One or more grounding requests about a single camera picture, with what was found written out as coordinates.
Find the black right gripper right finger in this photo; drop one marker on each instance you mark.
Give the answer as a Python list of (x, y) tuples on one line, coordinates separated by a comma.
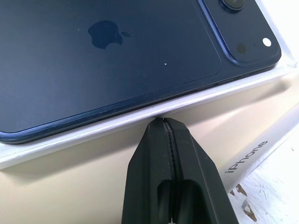
[(198, 182)]

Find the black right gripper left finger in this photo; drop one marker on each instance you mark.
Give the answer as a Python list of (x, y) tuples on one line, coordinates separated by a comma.
[(149, 177)]

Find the white phone box base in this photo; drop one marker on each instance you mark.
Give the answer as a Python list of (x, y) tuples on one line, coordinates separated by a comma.
[(144, 116)]

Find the dark blue smartphone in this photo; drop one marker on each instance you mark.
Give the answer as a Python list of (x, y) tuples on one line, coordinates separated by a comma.
[(116, 70)]

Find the white phone box lid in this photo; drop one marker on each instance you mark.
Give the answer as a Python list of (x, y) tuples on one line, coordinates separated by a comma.
[(266, 177)]

